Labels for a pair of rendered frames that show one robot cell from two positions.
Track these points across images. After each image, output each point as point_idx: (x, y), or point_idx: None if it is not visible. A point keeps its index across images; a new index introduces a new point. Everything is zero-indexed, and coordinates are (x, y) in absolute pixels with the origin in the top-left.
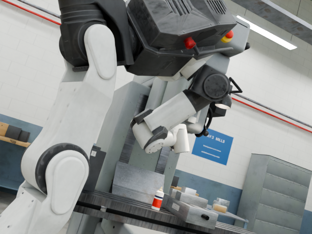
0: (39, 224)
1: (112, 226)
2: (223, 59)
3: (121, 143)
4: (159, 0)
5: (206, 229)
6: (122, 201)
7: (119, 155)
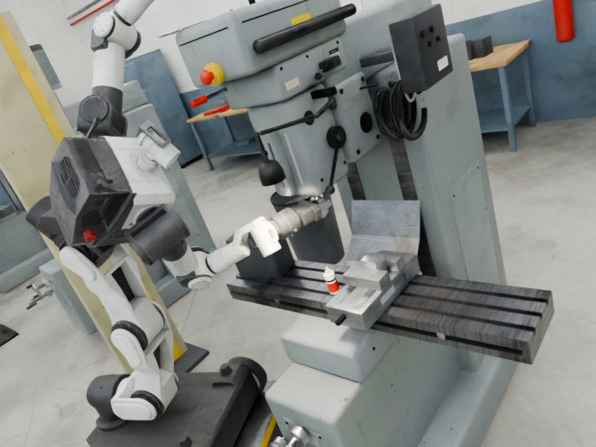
0: (137, 369)
1: None
2: (266, 80)
3: (344, 177)
4: (58, 211)
5: (388, 320)
6: (300, 286)
7: (350, 192)
